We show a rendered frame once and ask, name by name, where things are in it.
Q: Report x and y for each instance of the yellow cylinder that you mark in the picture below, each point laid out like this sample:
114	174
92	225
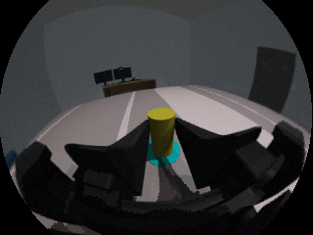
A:
162	131

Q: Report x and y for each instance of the cyan circle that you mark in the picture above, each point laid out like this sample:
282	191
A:
164	160

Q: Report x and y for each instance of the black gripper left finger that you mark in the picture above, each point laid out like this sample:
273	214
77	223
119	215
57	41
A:
126	158

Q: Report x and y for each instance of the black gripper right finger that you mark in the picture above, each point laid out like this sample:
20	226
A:
207	152

